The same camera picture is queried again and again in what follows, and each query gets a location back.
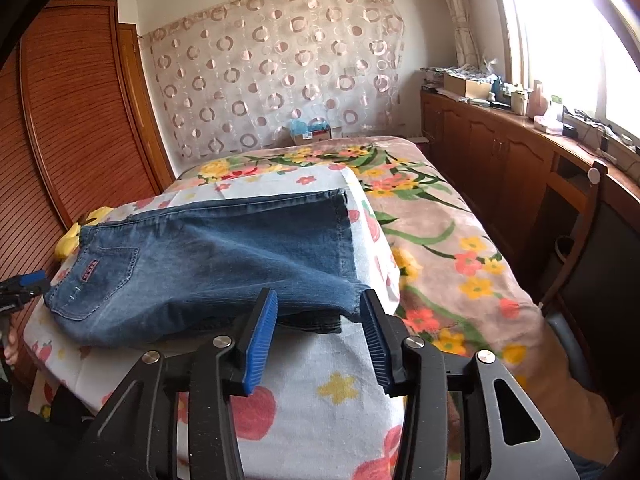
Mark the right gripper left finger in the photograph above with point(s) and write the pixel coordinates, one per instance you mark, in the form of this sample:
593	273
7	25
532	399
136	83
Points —
134	436

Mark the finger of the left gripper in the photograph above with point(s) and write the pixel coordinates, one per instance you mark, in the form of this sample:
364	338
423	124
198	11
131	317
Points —
33	279

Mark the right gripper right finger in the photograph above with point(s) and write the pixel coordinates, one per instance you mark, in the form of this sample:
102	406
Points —
504	436

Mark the blue denim jeans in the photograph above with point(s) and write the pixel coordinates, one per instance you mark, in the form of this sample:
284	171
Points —
201	265

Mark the left hand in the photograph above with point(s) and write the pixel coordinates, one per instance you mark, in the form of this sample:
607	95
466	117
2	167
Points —
11	352

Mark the floral bedspread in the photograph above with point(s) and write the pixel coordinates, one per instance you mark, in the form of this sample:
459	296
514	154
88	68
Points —
456	287

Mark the white strawberry print blanket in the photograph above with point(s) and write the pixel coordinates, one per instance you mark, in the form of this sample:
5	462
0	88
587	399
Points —
318	411

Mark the wooden slatted headboard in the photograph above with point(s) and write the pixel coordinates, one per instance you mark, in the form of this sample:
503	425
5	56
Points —
77	129

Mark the dark wooden chair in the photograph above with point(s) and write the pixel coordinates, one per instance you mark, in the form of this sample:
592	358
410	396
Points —
593	304

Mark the long wooden cabinet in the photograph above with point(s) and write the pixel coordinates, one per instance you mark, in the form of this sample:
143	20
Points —
527	188

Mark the cardboard box with blue bag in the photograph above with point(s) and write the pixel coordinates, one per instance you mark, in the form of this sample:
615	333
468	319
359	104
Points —
309	132

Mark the beige cardboard box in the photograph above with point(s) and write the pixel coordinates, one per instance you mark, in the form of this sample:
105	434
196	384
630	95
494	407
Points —
467	88

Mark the circle pattern sheer curtain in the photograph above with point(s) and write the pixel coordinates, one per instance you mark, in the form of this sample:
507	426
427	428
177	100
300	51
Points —
230	78

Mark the pink bottle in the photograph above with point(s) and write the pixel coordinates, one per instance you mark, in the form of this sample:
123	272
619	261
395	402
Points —
537	103

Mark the patterned window drape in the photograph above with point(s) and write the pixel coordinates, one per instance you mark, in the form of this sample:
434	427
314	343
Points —
466	48

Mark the window with wooden frame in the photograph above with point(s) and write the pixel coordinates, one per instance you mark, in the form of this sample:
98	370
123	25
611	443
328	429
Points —
586	52

